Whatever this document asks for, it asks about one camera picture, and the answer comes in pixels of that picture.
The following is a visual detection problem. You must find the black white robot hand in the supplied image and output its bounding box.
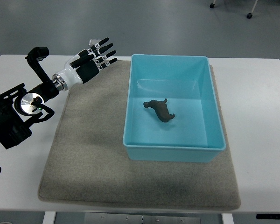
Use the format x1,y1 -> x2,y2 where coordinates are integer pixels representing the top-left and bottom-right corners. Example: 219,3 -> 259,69
52,37 -> 117,91

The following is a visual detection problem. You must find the brown hippo toy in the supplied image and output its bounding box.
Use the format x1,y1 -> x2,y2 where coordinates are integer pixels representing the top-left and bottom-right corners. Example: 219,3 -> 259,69
143,98 -> 175,123

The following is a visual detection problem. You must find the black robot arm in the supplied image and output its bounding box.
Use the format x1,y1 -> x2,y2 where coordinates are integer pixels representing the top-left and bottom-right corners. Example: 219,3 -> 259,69
0,47 -> 59,149

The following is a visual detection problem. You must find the blue plastic box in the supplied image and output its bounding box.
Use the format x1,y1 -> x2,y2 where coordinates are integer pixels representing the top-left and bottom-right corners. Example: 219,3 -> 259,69
123,54 -> 226,162

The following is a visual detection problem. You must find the beige felt mat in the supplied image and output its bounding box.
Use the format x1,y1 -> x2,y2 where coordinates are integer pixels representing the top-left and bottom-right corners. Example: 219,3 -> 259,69
38,61 -> 241,210

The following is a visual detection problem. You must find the white left table leg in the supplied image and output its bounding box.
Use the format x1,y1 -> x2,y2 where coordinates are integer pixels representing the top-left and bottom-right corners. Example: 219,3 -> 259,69
42,211 -> 56,224

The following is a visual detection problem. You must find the white table leg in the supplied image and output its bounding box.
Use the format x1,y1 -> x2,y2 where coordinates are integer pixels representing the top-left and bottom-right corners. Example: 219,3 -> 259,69
42,211 -> 56,224
221,213 -> 234,224

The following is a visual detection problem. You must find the white right table leg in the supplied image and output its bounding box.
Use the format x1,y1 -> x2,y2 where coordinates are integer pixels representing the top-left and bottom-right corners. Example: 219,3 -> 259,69
221,213 -> 234,224

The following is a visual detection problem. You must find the black table control panel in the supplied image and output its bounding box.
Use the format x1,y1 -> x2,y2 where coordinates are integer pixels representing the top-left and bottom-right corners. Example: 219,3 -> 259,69
256,213 -> 280,220

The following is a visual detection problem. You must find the metal table frame bar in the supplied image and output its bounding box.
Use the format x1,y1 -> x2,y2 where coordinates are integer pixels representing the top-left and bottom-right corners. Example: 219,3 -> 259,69
84,213 -> 201,224

